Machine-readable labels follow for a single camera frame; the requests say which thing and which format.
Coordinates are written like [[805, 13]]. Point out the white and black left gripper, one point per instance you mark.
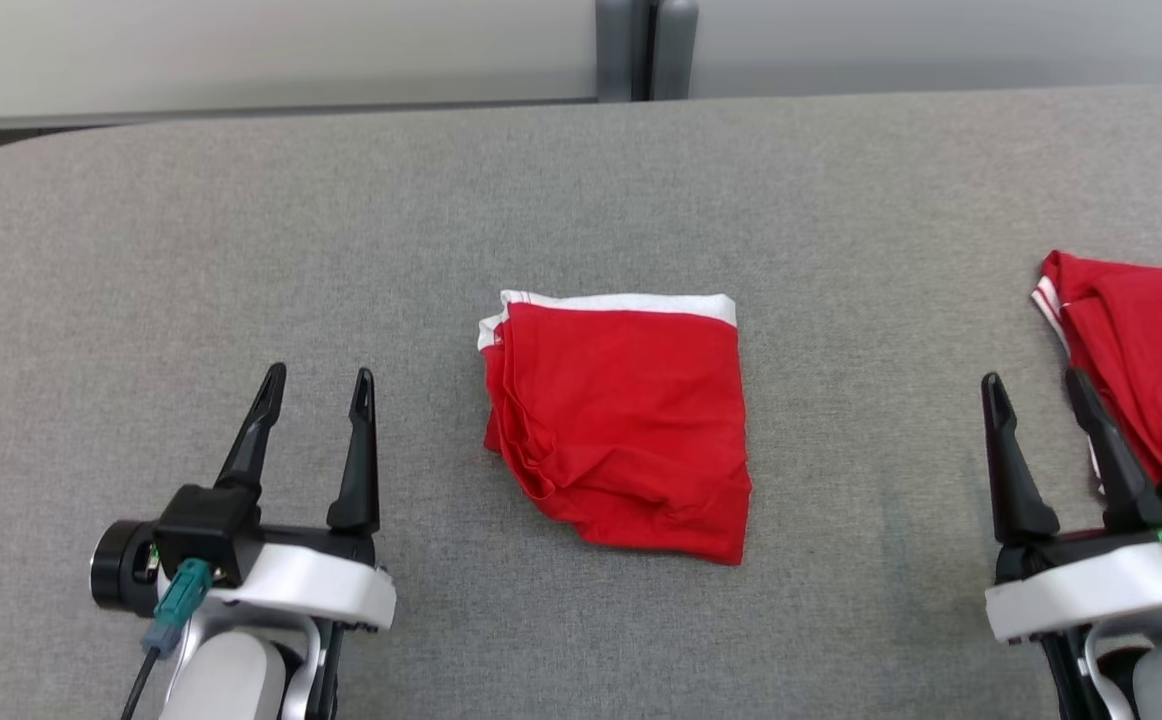
[[321, 590]]

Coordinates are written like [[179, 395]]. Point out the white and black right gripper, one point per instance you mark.
[[1091, 590]]

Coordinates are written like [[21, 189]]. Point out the red jersey with black print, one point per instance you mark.
[[1161, 350]]

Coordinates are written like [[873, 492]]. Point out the red shorts with white stripe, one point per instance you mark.
[[621, 420]]

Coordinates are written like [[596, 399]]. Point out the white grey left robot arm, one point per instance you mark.
[[226, 680]]

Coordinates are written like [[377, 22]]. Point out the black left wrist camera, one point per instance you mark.
[[201, 530]]

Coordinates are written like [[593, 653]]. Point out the teal connector of left camera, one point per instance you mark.
[[179, 600]]

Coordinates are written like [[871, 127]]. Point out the grey metal partition post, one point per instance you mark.
[[646, 50]]

